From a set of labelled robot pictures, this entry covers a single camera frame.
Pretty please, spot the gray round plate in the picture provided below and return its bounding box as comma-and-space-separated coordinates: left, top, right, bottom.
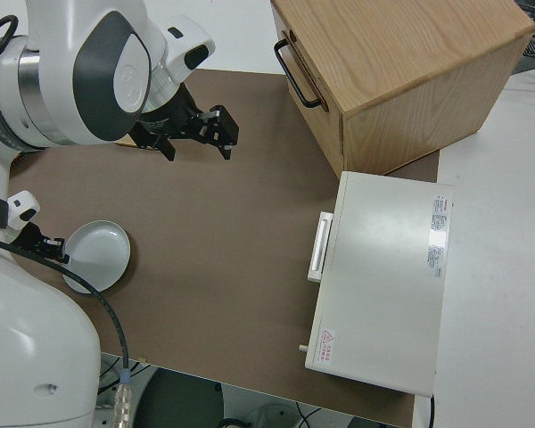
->
61, 219, 132, 294

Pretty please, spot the brown table mat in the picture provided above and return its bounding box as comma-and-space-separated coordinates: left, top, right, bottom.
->
8, 69, 440, 428

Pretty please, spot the wooden drawer box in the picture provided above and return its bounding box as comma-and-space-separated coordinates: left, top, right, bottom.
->
270, 0, 535, 177

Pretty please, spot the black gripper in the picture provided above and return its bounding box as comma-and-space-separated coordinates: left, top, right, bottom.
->
20, 222, 71, 265
131, 84, 240, 163

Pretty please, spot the black drawer handle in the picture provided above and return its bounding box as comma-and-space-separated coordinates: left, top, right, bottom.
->
274, 38, 323, 109

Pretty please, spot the black robot connector cable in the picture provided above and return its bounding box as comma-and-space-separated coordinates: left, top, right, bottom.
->
0, 234, 134, 428

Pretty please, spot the white toaster oven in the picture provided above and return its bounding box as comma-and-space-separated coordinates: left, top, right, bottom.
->
303, 171, 455, 398

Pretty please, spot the black cable loop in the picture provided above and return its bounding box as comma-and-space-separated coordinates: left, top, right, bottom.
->
0, 14, 19, 62

